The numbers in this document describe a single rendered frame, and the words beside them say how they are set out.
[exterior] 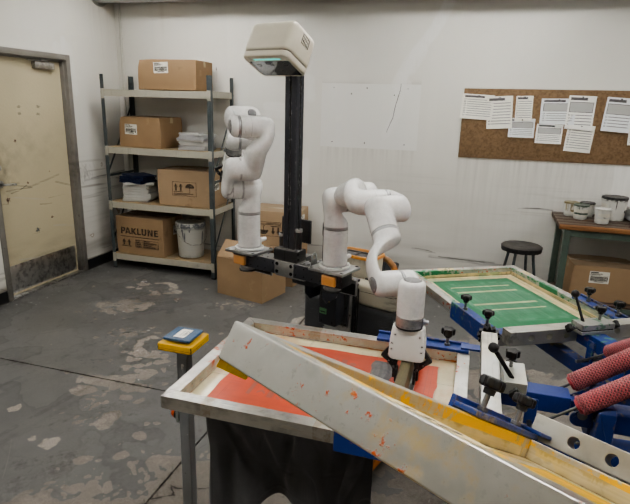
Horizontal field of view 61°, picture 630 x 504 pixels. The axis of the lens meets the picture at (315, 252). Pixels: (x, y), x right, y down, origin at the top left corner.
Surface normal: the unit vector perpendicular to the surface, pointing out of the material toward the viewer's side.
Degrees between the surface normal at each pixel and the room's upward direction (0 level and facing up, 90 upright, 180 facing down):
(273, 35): 63
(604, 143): 90
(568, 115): 87
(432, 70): 90
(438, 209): 90
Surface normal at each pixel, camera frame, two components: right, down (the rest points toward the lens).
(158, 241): -0.32, 0.25
